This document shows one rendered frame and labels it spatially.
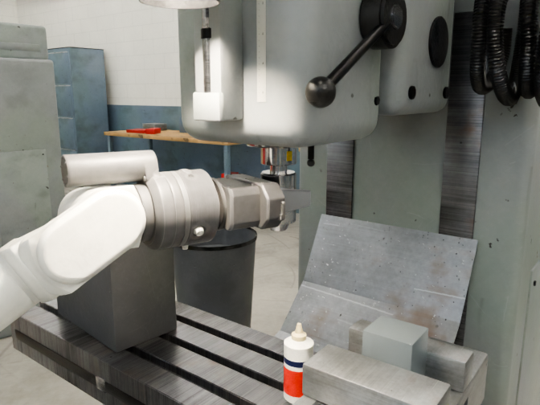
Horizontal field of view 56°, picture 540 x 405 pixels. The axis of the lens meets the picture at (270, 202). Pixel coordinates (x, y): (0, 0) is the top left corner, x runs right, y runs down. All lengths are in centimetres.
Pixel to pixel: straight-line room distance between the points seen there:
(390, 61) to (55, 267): 46
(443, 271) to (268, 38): 56
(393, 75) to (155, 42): 679
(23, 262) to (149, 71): 704
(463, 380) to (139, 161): 44
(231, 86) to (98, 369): 52
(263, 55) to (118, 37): 753
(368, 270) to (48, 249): 65
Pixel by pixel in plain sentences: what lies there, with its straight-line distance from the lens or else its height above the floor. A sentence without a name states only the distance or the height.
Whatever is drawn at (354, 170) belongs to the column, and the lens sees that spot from 102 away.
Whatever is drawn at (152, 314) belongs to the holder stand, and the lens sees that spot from 89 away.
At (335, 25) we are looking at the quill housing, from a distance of 57.
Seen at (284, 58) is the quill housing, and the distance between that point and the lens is 53.
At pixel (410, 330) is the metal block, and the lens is 62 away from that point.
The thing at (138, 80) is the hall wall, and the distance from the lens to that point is 769.
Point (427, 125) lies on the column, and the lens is 95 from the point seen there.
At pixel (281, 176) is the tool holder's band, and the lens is 64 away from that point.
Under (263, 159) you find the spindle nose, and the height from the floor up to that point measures 129.
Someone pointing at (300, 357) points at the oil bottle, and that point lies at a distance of 69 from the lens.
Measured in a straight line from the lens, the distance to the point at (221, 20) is 55.
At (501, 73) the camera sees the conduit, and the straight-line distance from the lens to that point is 74.
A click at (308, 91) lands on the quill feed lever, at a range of 49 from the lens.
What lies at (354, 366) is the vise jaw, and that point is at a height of 107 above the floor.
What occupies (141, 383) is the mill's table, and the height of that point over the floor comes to 96.
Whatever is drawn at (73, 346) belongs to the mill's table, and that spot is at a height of 96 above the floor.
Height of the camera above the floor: 137
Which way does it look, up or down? 12 degrees down
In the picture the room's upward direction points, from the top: straight up
